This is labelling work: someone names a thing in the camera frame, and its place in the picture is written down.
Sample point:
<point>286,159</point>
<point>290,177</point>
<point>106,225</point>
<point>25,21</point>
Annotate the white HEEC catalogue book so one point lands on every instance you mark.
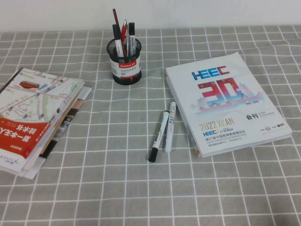
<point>235,113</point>

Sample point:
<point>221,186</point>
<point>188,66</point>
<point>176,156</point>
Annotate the whiteboard marker with black cap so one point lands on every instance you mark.
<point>158,136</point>

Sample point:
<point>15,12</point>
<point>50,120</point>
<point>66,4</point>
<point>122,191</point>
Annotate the map and red cover book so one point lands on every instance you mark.
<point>28,99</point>

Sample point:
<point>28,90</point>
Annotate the white paint marker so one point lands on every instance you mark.
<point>170,127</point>

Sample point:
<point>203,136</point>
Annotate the red ballpoint pen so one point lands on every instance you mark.
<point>123,31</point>

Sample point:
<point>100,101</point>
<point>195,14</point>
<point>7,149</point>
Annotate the slim marker with black cap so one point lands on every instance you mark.
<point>131,28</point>

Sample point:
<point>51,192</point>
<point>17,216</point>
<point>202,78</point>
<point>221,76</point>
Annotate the black mesh pen holder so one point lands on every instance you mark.
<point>127,77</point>

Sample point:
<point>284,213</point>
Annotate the white marker with black cap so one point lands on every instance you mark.
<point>116,35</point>

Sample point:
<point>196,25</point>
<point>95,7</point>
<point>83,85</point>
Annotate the white brochure stack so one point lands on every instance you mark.
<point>30,169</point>

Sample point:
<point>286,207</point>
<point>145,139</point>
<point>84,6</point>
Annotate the silver ballpoint pen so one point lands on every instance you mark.
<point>127,37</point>

